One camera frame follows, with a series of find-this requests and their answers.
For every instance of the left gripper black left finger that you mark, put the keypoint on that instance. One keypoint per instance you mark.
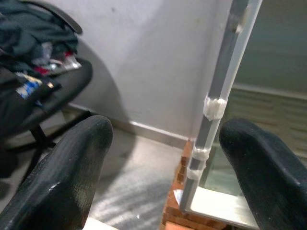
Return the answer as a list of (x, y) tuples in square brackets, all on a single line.
[(62, 182)]

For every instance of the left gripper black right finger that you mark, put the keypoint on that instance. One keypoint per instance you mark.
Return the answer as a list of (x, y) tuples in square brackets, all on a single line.
[(271, 182)]

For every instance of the white tape wrap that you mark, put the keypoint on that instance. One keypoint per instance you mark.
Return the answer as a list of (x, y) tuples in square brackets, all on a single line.
[(201, 154), (196, 173), (214, 107)]

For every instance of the black office chair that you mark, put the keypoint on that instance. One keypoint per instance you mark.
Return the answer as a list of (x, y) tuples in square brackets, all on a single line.
[(60, 93)]

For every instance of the orange brick tile base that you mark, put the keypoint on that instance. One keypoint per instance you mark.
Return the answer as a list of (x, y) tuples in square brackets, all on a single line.
[(175, 215)]

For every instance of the dark clothes pile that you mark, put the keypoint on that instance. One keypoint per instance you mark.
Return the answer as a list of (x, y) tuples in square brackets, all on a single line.
[(28, 31)]

